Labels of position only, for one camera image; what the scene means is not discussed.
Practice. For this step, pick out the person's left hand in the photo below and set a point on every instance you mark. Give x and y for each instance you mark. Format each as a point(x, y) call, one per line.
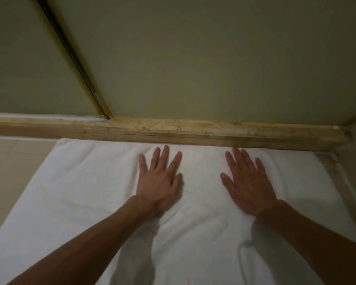
point(155, 189)

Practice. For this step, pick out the person's right hand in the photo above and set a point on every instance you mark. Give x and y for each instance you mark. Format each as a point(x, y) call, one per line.
point(250, 191)

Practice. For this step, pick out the person's left middle finger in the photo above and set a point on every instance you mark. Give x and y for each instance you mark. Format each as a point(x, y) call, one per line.
point(163, 158)

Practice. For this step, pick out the person's right middle finger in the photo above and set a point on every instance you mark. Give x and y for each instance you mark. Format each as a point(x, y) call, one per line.
point(239, 159)

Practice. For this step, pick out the person's left thumb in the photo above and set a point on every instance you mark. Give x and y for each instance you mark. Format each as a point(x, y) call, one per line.
point(177, 182)

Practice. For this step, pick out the person's right little finger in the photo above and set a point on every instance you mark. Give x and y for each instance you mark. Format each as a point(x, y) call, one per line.
point(261, 168)

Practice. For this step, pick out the person's right thumb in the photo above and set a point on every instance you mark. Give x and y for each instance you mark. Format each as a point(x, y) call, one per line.
point(227, 182)

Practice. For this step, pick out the person's left little finger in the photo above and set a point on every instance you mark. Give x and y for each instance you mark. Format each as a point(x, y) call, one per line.
point(143, 164)

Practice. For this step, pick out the white towel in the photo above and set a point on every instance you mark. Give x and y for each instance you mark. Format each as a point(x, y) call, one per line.
point(86, 186)

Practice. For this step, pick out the person's left forearm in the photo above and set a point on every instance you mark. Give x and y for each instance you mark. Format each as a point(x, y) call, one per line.
point(89, 246)

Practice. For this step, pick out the person's right forearm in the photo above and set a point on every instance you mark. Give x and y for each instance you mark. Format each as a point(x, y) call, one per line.
point(317, 243)

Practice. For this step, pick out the worn wooden skirting board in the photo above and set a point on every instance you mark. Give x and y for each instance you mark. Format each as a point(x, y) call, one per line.
point(178, 132)

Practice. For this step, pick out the brass wall trim strip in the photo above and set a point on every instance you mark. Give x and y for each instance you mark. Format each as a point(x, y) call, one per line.
point(74, 56)

